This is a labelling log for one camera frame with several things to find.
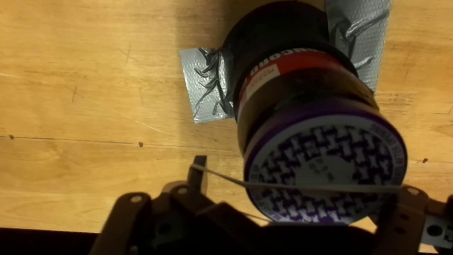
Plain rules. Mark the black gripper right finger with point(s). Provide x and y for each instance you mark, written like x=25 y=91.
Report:
x=405 y=221

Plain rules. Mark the black bottle red label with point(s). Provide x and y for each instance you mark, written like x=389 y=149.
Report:
x=291 y=94

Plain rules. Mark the large grey duct tape piece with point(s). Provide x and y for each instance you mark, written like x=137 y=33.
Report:
x=362 y=33

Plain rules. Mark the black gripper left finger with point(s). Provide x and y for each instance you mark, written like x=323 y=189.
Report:
x=188 y=221

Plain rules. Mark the small grey duct tape piece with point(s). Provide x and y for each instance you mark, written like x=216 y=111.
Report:
x=198 y=80

